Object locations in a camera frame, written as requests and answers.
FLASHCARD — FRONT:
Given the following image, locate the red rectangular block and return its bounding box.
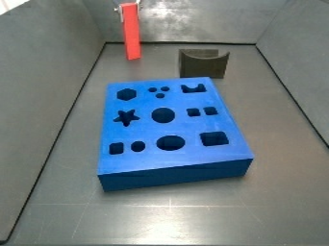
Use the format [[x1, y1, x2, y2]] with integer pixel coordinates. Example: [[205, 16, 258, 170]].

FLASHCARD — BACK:
[[118, 3, 141, 60]]

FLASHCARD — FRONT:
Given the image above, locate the blue foam shape board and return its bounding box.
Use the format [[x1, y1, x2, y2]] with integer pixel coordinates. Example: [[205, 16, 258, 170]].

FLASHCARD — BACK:
[[96, 77, 252, 191]]

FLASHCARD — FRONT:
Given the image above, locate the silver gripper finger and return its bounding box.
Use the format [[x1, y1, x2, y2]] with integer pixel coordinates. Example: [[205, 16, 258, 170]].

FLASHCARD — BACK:
[[112, 0, 122, 22], [134, 0, 141, 11]]

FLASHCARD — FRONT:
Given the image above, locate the black curved holder stand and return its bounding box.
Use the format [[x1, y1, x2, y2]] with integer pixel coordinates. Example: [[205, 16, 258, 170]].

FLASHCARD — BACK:
[[179, 49, 229, 79]]

